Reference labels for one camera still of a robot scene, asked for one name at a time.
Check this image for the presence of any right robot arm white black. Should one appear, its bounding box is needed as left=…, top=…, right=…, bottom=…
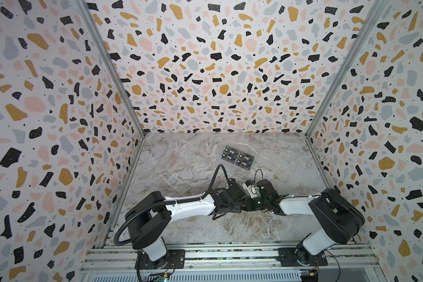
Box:
left=242, top=179, right=365, bottom=266

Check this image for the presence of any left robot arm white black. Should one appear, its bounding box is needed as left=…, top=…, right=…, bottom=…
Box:
left=114, top=179, right=249, bottom=262

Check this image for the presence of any black VIP card right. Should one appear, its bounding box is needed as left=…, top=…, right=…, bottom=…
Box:
left=236, top=152, right=255, bottom=170

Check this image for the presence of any black vip card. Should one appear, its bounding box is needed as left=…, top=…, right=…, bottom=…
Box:
left=236, top=152, right=255, bottom=170
left=222, top=146, right=240, bottom=164

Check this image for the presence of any clear acrylic card stand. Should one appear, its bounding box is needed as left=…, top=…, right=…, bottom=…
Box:
left=217, top=144, right=257, bottom=177

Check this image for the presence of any black VIP card left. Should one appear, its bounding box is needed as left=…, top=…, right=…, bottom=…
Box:
left=222, top=146, right=240, bottom=164

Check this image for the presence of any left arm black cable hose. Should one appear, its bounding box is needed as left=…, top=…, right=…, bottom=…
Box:
left=113, top=163, right=231, bottom=246

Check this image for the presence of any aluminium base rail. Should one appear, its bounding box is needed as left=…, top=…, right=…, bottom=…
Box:
left=79, top=242, right=386, bottom=282

